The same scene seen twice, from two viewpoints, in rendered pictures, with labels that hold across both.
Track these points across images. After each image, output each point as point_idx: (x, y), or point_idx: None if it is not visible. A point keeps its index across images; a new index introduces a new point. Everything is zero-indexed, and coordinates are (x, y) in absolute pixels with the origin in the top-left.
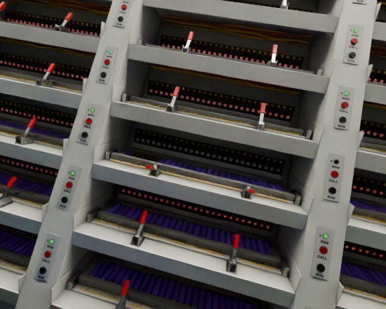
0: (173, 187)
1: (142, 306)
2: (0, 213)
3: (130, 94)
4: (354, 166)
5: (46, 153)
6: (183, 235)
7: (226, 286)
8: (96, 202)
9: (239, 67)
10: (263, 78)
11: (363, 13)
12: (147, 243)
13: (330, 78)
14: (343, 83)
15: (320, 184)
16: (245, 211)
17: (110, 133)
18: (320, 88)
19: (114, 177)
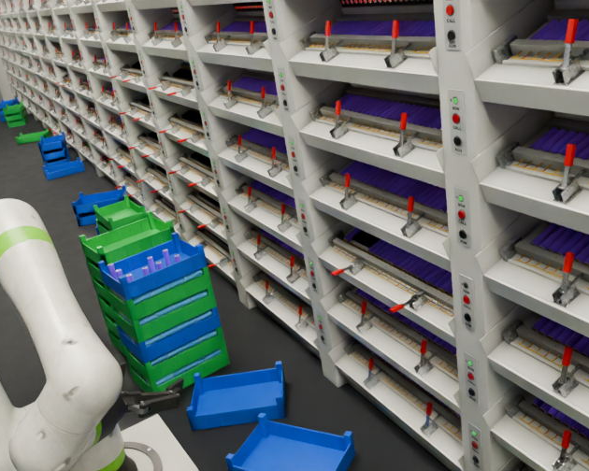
0: (366, 287)
1: (392, 382)
2: (293, 289)
3: (329, 173)
4: (483, 293)
5: (294, 243)
6: (399, 328)
7: (420, 384)
8: (345, 281)
9: (373, 157)
10: (396, 170)
11: (460, 67)
12: (372, 331)
13: (445, 176)
14: (457, 182)
15: (459, 308)
16: (416, 321)
17: (327, 220)
18: (444, 185)
19: (334, 270)
